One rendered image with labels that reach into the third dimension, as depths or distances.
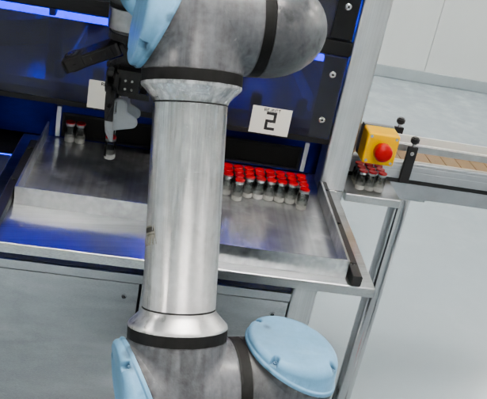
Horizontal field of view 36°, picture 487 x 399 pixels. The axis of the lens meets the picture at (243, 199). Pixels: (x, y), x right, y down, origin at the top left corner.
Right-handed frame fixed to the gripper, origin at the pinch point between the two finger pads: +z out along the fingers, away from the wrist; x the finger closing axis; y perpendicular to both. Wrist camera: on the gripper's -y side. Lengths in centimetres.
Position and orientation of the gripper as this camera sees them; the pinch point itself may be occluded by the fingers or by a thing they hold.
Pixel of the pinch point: (108, 131)
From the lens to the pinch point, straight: 146.0
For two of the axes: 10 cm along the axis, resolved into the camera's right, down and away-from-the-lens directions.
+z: -1.6, 8.7, 4.6
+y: 9.9, 1.4, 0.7
